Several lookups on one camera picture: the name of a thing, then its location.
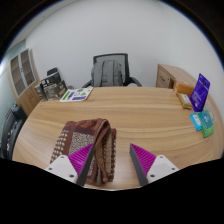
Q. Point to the yellow flat packet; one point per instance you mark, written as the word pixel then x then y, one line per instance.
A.
pixel 184 100

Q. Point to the small blue box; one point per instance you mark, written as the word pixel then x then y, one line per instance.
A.
pixel 195 122

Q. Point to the black sofa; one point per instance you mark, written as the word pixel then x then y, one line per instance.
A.
pixel 10 133

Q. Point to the small brown cardboard box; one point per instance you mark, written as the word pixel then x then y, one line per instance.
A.
pixel 40 92

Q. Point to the wooden cabinet with glass doors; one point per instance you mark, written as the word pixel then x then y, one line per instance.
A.
pixel 28 96

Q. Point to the dark printed cardboard box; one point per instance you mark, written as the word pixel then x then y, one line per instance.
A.
pixel 51 79

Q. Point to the large brown printed cardboard box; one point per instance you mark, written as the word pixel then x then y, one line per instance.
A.
pixel 57 90

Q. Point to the wooden side desk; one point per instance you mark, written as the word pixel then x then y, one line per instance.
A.
pixel 166 76

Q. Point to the white sheet with coloured prints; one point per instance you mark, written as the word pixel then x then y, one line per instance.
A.
pixel 76 94

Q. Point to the grey backpack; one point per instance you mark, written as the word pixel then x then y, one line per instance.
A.
pixel 107 74

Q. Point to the black mesh office chair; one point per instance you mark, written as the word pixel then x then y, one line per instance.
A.
pixel 125 63

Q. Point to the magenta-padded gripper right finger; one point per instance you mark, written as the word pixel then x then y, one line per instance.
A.
pixel 161 166

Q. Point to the small green box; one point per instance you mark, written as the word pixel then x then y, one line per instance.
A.
pixel 206 125

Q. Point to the purple upright box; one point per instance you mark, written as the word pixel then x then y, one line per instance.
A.
pixel 200 93

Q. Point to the orange box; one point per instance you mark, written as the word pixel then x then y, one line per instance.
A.
pixel 182 88

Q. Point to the small black office chair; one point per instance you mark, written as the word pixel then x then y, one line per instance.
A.
pixel 51 71

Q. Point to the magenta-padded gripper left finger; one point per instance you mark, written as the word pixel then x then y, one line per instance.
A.
pixel 63 166

